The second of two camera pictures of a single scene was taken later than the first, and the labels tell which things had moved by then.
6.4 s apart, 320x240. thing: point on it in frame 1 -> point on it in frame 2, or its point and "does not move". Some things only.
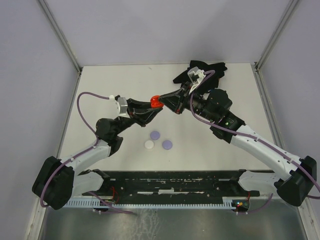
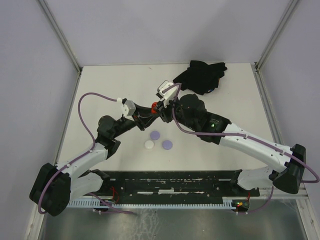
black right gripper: [176, 101] -> [163, 110]
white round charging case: [149, 144] does not move
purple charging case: [167, 144] does not move
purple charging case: [155, 135] does not move
